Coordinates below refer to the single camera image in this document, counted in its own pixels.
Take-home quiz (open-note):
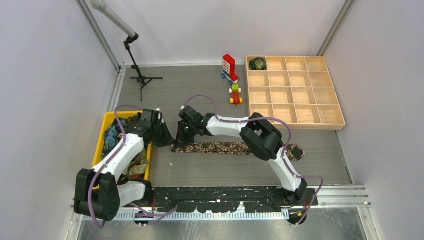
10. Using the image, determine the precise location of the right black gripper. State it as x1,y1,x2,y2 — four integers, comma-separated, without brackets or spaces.
173,121,197,149

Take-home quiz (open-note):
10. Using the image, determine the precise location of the red yellow toy block car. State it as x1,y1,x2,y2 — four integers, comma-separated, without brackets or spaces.
229,84,243,105

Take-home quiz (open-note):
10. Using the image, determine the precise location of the brown floral tie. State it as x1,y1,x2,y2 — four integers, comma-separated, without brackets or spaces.
171,142,306,162

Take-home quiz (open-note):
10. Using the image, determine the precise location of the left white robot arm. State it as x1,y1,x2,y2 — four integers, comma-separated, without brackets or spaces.
73,108,174,223

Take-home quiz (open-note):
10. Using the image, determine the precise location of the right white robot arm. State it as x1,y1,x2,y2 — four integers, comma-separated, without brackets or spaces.
175,106,308,205

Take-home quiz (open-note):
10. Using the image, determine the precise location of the pile of ties in bin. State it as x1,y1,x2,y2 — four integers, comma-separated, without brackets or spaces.
101,113,148,185

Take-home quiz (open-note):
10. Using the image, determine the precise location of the yellow plastic bin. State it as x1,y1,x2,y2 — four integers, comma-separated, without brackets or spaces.
92,110,153,181

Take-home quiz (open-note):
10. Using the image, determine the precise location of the black microphone stand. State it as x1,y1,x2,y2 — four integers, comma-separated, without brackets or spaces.
123,33,164,102

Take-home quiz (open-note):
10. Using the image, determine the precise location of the red white toy block tower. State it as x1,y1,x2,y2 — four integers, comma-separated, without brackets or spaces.
221,54,240,85

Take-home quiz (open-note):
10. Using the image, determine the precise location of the rolled dark green tie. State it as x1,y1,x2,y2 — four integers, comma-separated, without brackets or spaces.
248,57,267,71

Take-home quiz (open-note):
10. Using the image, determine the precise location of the wooden compartment tray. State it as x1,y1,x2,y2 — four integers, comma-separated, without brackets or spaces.
245,55,346,131

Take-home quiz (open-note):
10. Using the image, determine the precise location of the grey microphone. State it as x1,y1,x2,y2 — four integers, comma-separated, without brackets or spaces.
88,0,138,38

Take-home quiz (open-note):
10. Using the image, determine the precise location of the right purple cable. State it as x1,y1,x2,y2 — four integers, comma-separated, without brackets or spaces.
181,95,324,227

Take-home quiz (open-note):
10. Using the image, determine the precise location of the purple cable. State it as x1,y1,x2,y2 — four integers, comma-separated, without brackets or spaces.
181,95,324,227
89,105,178,229

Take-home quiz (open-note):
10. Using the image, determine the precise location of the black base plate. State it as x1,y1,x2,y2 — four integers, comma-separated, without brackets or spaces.
135,186,316,214

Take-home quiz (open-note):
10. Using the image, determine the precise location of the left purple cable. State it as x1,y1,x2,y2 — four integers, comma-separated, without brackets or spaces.
89,105,178,229

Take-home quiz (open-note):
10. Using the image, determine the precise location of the aluminium frame rail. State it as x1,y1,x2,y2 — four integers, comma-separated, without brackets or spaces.
70,185,373,210

